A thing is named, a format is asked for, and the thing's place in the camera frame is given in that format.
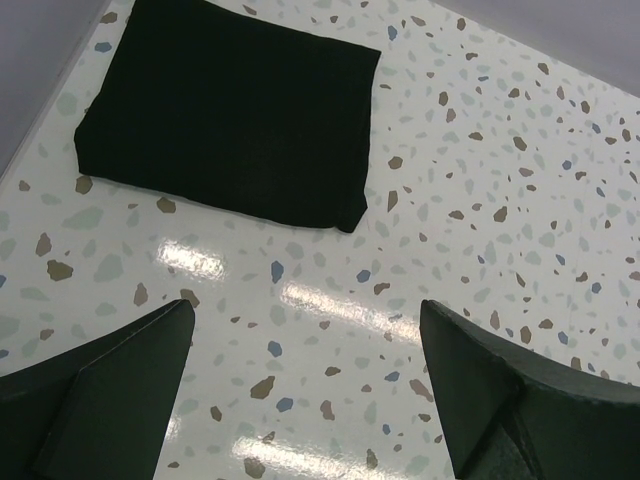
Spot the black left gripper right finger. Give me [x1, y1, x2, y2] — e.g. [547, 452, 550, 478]
[420, 300, 639, 479]

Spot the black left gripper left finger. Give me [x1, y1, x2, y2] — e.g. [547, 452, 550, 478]
[1, 300, 195, 480]

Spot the folded black t shirt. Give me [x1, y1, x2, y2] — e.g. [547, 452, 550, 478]
[74, 1, 380, 233]

